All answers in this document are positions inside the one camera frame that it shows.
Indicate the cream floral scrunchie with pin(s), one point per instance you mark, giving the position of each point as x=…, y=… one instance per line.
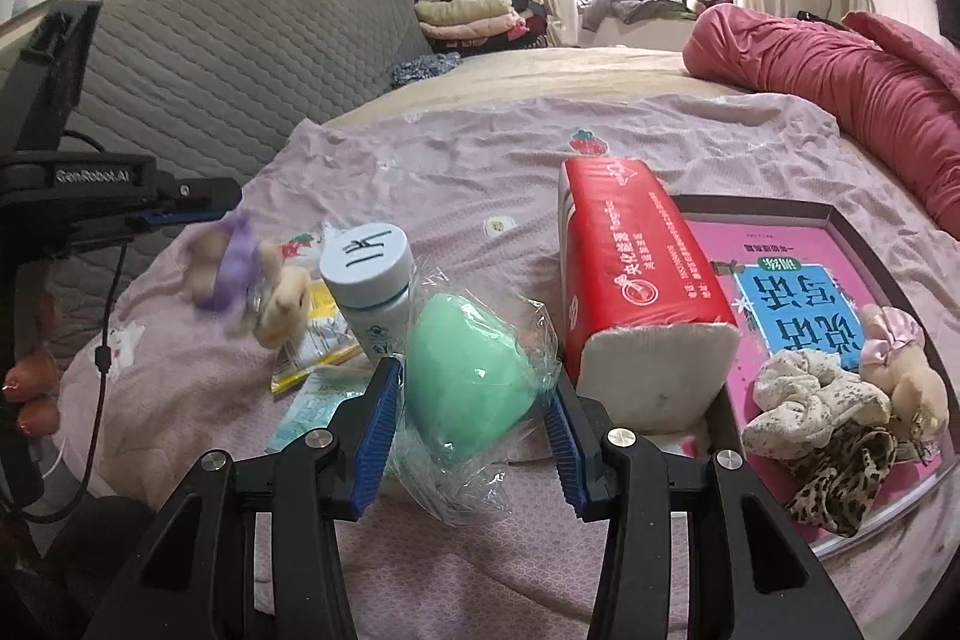
x=810, y=400

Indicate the lilac cloth with strawberry print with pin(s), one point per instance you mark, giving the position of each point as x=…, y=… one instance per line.
x=450, y=160

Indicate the beige plush bear pink bow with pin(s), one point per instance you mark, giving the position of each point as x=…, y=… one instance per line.
x=915, y=392

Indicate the person's left hand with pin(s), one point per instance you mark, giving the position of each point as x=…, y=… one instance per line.
x=34, y=377

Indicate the grey quilted headboard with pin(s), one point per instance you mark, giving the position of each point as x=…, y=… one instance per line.
x=225, y=63

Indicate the clothes on windowsill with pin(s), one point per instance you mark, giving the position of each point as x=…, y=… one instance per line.
x=630, y=6

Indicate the dark floral cloth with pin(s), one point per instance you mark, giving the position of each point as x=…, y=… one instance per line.
x=420, y=70

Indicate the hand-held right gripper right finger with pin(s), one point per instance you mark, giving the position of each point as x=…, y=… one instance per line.
x=562, y=452

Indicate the teal tissue packet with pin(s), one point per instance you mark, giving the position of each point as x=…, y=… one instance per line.
x=315, y=407

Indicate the yellow white packet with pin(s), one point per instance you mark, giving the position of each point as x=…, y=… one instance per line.
x=334, y=351

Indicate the pink quilt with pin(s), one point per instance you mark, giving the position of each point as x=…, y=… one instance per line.
x=825, y=78

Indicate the bed with beige sheet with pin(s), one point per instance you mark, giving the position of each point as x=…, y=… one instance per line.
x=562, y=74

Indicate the plush bunny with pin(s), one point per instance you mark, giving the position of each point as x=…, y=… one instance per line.
x=236, y=265

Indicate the leopard print scrunchie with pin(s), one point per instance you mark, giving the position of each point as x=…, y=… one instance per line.
x=840, y=482

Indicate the green sponge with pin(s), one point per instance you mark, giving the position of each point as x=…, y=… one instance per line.
x=465, y=370

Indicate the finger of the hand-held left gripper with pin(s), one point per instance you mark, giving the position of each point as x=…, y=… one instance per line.
x=202, y=192
x=161, y=218

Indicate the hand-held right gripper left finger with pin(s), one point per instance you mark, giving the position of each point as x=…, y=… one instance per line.
x=379, y=430

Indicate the pile of folded clothes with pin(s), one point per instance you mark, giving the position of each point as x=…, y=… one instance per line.
x=465, y=14

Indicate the white bottle with pale lid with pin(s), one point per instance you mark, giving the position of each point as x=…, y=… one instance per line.
x=367, y=265

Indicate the red tissue pack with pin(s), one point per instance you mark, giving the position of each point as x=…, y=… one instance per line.
x=637, y=265

